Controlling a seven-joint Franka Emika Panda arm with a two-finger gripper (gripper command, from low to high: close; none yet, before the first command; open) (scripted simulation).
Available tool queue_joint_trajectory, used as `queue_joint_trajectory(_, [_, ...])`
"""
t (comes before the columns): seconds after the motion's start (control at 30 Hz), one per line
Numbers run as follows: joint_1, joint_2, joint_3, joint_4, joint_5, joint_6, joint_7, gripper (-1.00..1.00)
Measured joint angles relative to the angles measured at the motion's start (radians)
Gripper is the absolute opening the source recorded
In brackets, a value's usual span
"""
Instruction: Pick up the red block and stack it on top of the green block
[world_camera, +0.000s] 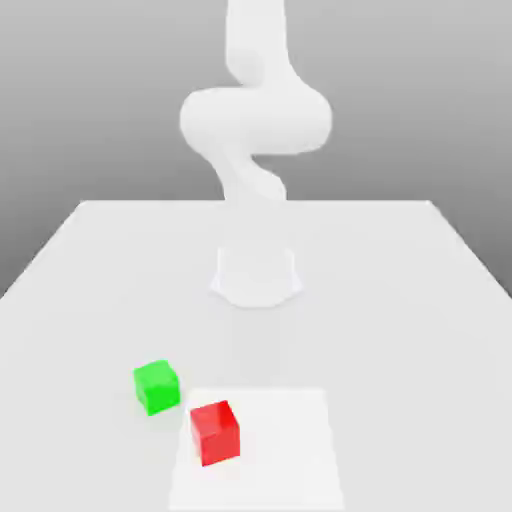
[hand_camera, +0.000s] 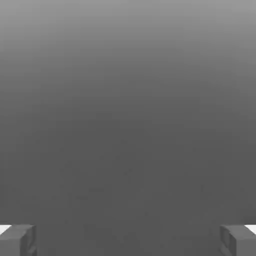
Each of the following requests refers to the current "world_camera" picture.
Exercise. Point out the small green cube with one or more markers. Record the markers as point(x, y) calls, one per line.
point(156, 387)

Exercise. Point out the small red cube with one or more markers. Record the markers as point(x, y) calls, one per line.
point(216, 434)

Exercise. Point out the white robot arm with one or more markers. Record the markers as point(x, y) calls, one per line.
point(256, 120)

